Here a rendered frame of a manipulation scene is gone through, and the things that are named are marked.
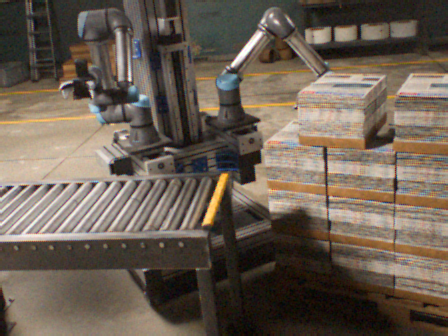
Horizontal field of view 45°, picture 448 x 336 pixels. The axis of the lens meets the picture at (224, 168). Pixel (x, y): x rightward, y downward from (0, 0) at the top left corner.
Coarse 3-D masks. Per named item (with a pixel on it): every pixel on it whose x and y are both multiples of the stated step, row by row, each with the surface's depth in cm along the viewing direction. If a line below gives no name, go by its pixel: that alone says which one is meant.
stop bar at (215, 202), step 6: (222, 174) 215; (228, 174) 216; (222, 180) 209; (222, 186) 204; (216, 192) 199; (222, 192) 200; (216, 198) 194; (210, 204) 190; (216, 204) 190; (210, 210) 186; (216, 210) 187; (210, 216) 181; (204, 222) 178; (210, 222) 177; (204, 228) 177; (210, 228) 177
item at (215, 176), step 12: (36, 180) 237; (48, 180) 236; (60, 180) 234; (72, 180) 232; (84, 180) 231; (96, 180) 229; (108, 180) 228; (120, 180) 226; (132, 180) 225; (156, 180) 224; (168, 180) 223; (216, 180) 220; (228, 180) 219; (228, 192) 221
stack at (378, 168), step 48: (288, 144) 237; (384, 144) 224; (288, 192) 245; (384, 192) 223; (432, 192) 213; (288, 240) 256; (384, 240) 231; (432, 240) 220; (288, 288) 266; (336, 288) 252; (432, 288) 228
